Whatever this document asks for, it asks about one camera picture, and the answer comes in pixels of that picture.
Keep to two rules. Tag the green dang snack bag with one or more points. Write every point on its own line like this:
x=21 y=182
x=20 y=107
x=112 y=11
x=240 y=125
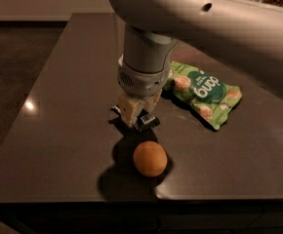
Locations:
x=207 y=95

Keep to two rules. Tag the dark cabinet drawers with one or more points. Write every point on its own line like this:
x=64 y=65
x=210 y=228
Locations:
x=138 y=218

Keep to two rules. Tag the orange fruit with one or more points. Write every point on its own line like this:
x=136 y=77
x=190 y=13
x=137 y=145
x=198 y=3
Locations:
x=150 y=159

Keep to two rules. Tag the black rxbar chocolate bar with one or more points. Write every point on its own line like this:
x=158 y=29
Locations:
x=140 y=123

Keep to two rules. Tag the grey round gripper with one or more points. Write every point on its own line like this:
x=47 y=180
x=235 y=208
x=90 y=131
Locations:
x=143 y=81

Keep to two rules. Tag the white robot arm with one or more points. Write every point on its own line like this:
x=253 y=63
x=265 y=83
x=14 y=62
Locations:
x=243 y=34

